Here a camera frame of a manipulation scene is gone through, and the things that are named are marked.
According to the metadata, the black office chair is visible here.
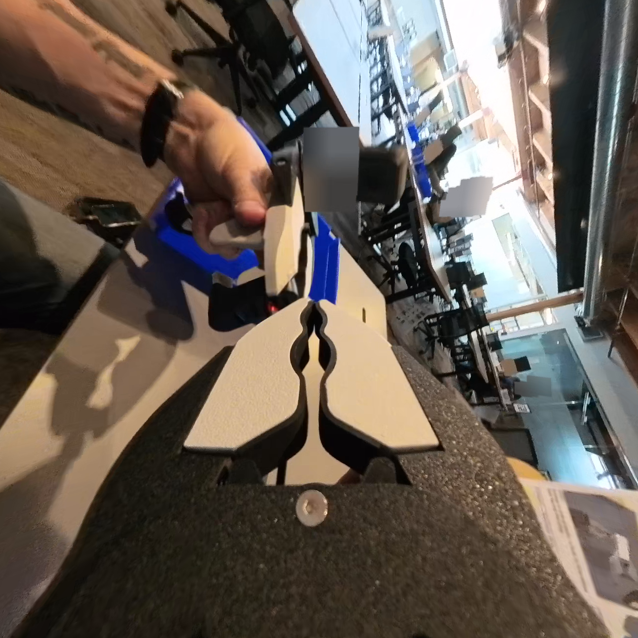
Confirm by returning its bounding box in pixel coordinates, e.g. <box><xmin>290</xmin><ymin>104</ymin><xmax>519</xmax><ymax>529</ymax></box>
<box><xmin>169</xmin><ymin>0</ymin><xmax>301</xmax><ymax>116</ymax></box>

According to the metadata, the person's left hand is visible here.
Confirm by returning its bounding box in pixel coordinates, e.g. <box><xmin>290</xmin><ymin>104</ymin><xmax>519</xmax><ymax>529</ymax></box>
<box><xmin>166</xmin><ymin>94</ymin><xmax>275</xmax><ymax>257</ymax></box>

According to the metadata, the silver ceiling pipe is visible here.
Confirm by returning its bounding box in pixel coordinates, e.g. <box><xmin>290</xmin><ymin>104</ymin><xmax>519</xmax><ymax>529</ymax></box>
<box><xmin>580</xmin><ymin>0</ymin><xmax>632</xmax><ymax>321</ymax></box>

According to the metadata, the black wristwatch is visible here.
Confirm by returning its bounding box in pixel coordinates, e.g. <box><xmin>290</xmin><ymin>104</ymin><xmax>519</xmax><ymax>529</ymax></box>
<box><xmin>139</xmin><ymin>79</ymin><xmax>196</xmax><ymax>168</ymax></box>

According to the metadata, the person's left forearm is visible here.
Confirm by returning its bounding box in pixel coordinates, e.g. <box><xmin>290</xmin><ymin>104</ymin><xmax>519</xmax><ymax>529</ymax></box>
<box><xmin>0</xmin><ymin>0</ymin><xmax>172</xmax><ymax>148</ymax></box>

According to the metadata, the blue plastic bin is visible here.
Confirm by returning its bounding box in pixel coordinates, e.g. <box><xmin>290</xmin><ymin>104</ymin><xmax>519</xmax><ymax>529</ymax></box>
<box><xmin>149</xmin><ymin>116</ymin><xmax>344</xmax><ymax>306</ymax></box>

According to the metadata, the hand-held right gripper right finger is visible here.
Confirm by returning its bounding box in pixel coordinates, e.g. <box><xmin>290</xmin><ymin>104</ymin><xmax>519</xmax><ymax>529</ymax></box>
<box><xmin>318</xmin><ymin>299</ymin><xmax>441</xmax><ymax>454</ymax></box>

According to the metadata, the black floor box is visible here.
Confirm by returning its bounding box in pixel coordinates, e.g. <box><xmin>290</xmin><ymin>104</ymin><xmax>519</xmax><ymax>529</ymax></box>
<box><xmin>74</xmin><ymin>196</ymin><xmax>142</xmax><ymax>236</ymax></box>

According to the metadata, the printed instruction board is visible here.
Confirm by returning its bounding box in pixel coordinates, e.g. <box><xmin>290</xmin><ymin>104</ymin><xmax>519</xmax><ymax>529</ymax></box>
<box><xmin>516</xmin><ymin>458</ymin><xmax>638</xmax><ymax>638</ymax></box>

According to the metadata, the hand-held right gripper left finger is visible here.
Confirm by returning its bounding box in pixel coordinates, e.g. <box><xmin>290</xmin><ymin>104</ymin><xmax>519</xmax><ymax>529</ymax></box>
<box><xmin>183</xmin><ymin>299</ymin><xmax>309</xmax><ymax>454</ymax></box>

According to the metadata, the black usb hub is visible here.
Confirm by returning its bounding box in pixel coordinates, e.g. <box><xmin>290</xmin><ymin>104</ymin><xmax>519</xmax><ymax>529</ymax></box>
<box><xmin>207</xmin><ymin>281</ymin><xmax>282</xmax><ymax>331</ymax></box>

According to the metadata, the wooden top desk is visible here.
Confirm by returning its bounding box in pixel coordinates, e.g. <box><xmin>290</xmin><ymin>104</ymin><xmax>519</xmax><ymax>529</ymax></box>
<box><xmin>291</xmin><ymin>0</ymin><xmax>375</xmax><ymax>145</ymax></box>
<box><xmin>405</xmin><ymin>129</ymin><xmax>453</xmax><ymax>303</ymax></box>

